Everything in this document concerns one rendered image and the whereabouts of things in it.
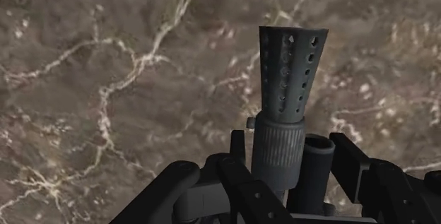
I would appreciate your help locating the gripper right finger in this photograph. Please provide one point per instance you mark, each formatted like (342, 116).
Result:
(382, 189)

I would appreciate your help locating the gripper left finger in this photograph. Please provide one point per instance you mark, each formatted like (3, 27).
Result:
(241, 189)

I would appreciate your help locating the grey perforated kitchen torch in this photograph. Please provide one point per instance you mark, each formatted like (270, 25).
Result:
(280, 147)

